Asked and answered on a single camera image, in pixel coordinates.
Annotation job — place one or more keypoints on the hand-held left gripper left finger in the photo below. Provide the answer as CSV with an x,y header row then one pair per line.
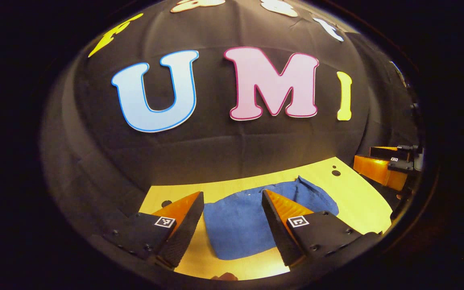
x,y
185,231

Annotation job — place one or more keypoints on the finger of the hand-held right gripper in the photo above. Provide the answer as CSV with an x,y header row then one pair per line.
x,y
383,152
377,171

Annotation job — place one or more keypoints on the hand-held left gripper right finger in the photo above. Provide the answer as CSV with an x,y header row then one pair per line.
x,y
276,229

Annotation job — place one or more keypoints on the blue button shirt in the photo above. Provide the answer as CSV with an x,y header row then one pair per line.
x,y
236,229

